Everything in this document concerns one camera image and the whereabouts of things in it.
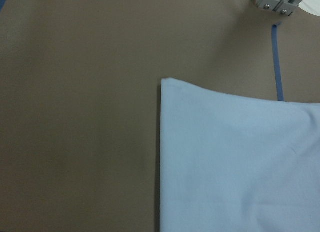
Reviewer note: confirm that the light blue t-shirt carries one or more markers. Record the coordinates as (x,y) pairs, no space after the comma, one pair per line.
(233,163)

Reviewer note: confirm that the aluminium frame post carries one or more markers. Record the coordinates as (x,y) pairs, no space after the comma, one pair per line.
(284,7)

